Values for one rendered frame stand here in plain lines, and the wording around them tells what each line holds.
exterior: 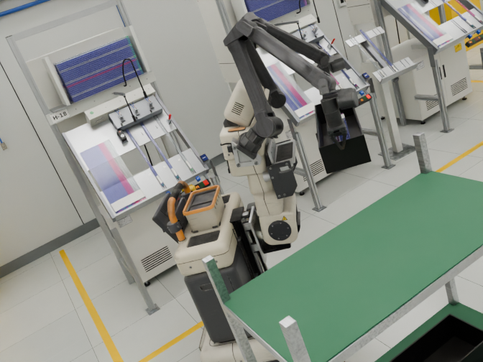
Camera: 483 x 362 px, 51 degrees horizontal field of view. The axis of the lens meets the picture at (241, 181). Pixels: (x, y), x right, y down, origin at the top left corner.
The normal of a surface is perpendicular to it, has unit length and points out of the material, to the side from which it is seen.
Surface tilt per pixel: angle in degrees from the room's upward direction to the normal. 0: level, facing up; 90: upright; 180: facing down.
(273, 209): 90
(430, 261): 0
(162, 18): 90
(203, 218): 92
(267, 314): 0
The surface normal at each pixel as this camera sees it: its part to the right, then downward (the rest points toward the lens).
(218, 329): -0.11, 0.42
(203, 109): 0.47, 0.19
